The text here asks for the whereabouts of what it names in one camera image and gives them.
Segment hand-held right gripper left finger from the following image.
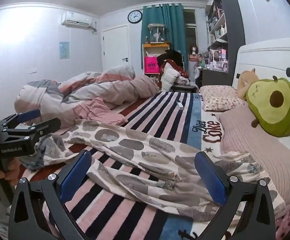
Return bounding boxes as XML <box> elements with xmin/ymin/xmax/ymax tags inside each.
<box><xmin>8</xmin><ymin>149</ymin><xmax>93</xmax><ymax>240</ymax></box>

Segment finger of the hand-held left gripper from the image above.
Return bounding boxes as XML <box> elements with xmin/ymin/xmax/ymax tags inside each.
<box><xmin>0</xmin><ymin>109</ymin><xmax>41</xmax><ymax>130</ymax></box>
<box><xmin>5</xmin><ymin>119</ymin><xmax>61</xmax><ymax>141</ymax></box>

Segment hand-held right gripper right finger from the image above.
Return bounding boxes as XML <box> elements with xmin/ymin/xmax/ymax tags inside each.
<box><xmin>194</xmin><ymin>151</ymin><xmax>277</xmax><ymax>240</ymax></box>

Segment cream grey-spotted pants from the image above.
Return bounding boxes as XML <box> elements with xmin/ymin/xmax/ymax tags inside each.
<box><xmin>22</xmin><ymin>119</ymin><xmax>285</xmax><ymax>223</ymax></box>

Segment person's left hand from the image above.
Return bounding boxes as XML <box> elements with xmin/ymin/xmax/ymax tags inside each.
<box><xmin>0</xmin><ymin>157</ymin><xmax>20</xmax><ymax>202</ymax></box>

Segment pink ribbed cloth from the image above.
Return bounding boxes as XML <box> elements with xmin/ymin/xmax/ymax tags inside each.
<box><xmin>73</xmin><ymin>97</ymin><xmax>128</xmax><ymax>128</ymax></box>

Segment pink knitted pillow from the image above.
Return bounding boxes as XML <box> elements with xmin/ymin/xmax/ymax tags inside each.
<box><xmin>215</xmin><ymin>105</ymin><xmax>290</xmax><ymax>205</ymax></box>

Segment pink grey white duvet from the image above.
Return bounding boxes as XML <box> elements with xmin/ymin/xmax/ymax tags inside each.
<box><xmin>14</xmin><ymin>65</ymin><xmax>159</xmax><ymax>128</ymax></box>

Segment floral pillow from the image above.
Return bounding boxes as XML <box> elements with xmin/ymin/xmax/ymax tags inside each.
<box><xmin>199</xmin><ymin>85</ymin><xmax>247</xmax><ymax>112</ymax></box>

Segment striped printed blanket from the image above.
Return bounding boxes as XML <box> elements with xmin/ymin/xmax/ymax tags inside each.
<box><xmin>17</xmin><ymin>91</ymin><xmax>238</xmax><ymax>240</ymax></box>

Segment avocado plush toy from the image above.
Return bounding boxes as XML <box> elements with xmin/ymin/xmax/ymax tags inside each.
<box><xmin>245</xmin><ymin>76</ymin><xmax>290</xmax><ymax>137</ymax></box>

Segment orange plush toy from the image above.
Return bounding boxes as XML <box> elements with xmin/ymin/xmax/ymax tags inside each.
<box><xmin>236</xmin><ymin>68</ymin><xmax>260</xmax><ymax>100</ymax></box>

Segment white door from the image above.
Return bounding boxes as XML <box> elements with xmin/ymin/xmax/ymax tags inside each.
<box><xmin>102</xmin><ymin>25</ymin><xmax>130</xmax><ymax>72</ymax></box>

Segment white air conditioner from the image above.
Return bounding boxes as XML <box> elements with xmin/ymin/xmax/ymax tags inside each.
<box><xmin>61</xmin><ymin>12</ymin><xmax>98</xmax><ymax>32</ymax></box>

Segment white puffer jacket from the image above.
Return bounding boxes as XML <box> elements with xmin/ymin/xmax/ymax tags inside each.
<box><xmin>161</xmin><ymin>62</ymin><xmax>180</xmax><ymax>92</ymax></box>

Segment red garment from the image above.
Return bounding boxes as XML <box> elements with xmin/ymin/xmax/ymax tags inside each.
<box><xmin>160</xmin><ymin>59</ymin><xmax>189</xmax><ymax>78</ymax></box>

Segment pink shopping bag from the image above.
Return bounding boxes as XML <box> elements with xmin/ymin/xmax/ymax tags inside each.
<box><xmin>145</xmin><ymin>56</ymin><xmax>158</xmax><ymax>74</ymax></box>

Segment black garment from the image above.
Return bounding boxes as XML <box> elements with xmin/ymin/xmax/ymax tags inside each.
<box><xmin>157</xmin><ymin>50</ymin><xmax>183</xmax><ymax>64</ymax></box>

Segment mannequin head with wig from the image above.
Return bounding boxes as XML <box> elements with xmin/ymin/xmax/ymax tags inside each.
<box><xmin>189</xmin><ymin>44</ymin><xmax>199</xmax><ymax>60</ymax></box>

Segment white headboard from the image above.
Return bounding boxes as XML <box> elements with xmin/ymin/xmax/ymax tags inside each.
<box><xmin>231</xmin><ymin>37</ymin><xmax>290</xmax><ymax>98</ymax></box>

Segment yellow shelf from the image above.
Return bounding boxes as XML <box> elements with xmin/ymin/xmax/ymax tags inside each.
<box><xmin>142</xmin><ymin>43</ymin><xmax>170</xmax><ymax>77</ymax></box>

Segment glass display case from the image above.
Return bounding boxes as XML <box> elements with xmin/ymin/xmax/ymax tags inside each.
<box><xmin>147</xmin><ymin>23</ymin><xmax>166</xmax><ymax>44</ymax></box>

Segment window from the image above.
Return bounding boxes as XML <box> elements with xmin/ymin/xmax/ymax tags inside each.
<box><xmin>182</xmin><ymin>9</ymin><xmax>197</xmax><ymax>55</ymax></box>

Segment grey bookshelf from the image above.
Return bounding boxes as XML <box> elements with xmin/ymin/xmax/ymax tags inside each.
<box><xmin>201</xmin><ymin>0</ymin><xmax>245</xmax><ymax>88</ymax></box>

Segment teal curtain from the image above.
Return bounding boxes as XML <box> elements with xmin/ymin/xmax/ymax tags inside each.
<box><xmin>140</xmin><ymin>3</ymin><xmax>187</xmax><ymax>63</ymax></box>

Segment pale blue wall poster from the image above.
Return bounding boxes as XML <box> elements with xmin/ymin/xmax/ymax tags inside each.
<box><xmin>59</xmin><ymin>42</ymin><xmax>70</xmax><ymax>60</ymax></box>

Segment round wall clock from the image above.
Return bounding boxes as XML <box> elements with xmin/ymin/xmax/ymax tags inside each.
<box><xmin>127</xmin><ymin>10</ymin><xmax>143</xmax><ymax>24</ymax></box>

